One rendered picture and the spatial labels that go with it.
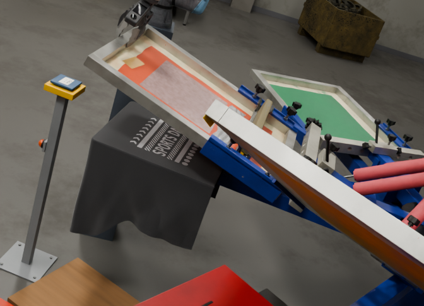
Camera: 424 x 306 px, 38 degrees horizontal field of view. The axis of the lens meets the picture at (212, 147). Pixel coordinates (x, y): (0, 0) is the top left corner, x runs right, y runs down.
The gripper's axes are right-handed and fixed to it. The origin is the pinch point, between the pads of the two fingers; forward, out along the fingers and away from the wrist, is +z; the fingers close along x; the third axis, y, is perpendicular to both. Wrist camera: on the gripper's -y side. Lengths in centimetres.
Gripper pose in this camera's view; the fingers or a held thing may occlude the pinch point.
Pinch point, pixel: (122, 41)
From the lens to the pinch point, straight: 234.5
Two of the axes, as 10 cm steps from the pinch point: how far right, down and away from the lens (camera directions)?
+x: -8.2, -5.8, -0.5
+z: -5.4, 7.2, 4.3
